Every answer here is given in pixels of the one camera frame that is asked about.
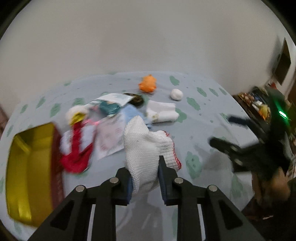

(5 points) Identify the white sock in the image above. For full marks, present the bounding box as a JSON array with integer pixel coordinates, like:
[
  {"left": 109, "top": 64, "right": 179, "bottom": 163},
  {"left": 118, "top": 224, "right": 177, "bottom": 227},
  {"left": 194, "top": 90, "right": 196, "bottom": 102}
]
[{"left": 146, "top": 100, "right": 180, "bottom": 123}]

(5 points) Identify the dark wall picture frame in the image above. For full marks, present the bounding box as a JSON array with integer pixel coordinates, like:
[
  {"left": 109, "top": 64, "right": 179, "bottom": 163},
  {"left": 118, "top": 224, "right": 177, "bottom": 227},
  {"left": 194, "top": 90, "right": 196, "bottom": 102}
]
[{"left": 273, "top": 38, "right": 291, "bottom": 85}]

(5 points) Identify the red white knitted cloth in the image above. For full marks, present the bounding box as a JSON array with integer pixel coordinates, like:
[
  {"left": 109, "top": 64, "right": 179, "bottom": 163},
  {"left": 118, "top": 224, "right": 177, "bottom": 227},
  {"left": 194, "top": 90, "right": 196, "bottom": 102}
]
[{"left": 60, "top": 121, "right": 96, "bottom": 174}]

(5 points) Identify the white yellow plush toy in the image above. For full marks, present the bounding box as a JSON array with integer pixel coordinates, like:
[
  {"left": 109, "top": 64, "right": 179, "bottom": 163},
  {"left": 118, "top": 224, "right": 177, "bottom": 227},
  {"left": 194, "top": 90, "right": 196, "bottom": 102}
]
[{"left": 66, "top": 105, "right": 89, "bottom": 126}]

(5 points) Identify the white gauze bag pink ribbon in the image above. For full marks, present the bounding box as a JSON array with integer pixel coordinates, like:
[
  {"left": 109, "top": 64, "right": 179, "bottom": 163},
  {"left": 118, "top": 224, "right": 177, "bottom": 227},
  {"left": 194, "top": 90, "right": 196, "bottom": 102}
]
[{"left": 82, "top": 113, "right": 125, "bottom": 160}]

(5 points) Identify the person right hand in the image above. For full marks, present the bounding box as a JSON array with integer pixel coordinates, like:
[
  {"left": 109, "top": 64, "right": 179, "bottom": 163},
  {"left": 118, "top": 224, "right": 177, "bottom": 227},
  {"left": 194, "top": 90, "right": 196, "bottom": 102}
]
[{"left": 252, "top": 168, "right": 290, "bottom": 205}]

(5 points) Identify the red gold toffee tin box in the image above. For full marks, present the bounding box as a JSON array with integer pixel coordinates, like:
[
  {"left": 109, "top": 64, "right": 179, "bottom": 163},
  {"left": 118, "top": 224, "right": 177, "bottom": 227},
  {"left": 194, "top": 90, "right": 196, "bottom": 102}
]
[{"left": 6, "top": 123, "right": 64, "bottom": 227}]

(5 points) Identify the light blue folded towel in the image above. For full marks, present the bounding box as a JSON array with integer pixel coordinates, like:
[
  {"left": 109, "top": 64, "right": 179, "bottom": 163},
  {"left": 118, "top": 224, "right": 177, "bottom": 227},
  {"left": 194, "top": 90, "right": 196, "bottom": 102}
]
[{"left": 121, "top": 104, "right": 152, "bottom": 129}]

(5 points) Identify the white knitted glove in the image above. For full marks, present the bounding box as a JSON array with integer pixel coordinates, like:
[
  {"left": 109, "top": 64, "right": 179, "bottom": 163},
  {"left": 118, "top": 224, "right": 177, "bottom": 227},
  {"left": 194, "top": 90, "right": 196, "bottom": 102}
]
[{"left": 123, "top": 116, "right": 182, "bottom": 196}]

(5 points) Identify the blue green patterned bedsheet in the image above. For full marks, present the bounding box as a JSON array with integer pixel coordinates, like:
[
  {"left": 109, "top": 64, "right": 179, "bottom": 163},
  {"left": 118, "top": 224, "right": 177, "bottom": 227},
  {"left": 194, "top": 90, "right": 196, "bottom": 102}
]
[{"left": 0, "top": 71, "right": 260, "bottom": 241}]

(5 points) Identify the cluttered side table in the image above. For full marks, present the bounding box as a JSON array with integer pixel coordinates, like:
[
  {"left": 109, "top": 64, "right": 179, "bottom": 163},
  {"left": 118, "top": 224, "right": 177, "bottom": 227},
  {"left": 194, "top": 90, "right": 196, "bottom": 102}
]
[{"left": 232, "top": 86, "right": 271, "bottom": 131}]

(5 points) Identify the white round plush ball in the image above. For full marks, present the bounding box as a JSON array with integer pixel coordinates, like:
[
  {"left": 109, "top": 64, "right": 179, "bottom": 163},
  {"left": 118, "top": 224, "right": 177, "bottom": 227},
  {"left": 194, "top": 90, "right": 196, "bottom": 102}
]
[{"left": 170, "top": 88, "right": 184, "bottom": 101}]

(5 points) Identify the orange plush toy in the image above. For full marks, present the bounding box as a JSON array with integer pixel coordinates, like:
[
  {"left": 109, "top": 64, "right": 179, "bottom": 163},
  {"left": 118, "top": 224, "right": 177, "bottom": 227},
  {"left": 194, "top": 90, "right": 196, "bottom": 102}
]
[{"left": 138, "top": 74, "right": 157, "bottom": 93}]

